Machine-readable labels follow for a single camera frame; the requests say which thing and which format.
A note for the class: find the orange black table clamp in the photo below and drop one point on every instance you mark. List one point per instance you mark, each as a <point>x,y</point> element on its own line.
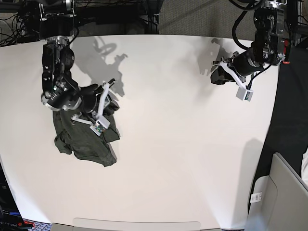
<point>286,51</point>

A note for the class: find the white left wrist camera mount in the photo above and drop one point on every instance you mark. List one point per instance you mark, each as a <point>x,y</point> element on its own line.
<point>243,92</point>

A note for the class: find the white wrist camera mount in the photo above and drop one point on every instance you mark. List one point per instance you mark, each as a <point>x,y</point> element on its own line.
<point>243,92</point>
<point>97,122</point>

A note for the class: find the dark grey mat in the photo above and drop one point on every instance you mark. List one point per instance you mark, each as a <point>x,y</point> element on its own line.
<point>288,130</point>

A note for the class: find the aluminium frame post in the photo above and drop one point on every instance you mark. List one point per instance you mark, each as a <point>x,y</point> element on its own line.
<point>153,26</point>

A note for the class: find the grey plastic bin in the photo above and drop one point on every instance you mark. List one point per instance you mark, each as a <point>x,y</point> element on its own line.
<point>279,201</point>

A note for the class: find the black printed box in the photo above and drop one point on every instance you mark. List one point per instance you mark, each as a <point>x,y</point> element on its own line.
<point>8,222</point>

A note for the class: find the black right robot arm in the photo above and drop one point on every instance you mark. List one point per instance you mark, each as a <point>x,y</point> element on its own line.
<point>59,91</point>

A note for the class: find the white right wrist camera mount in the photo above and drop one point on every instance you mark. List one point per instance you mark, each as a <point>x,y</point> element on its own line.
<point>97,122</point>

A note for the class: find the dark green long-sleeve shirt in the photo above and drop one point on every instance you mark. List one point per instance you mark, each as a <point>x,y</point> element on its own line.
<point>80,140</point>

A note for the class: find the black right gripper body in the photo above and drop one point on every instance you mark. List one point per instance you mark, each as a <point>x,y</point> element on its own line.
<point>90,97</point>

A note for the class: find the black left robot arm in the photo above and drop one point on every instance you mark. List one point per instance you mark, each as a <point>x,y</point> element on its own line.
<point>268,47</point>

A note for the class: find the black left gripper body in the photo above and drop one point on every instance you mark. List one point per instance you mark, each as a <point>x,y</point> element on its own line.
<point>244,64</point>

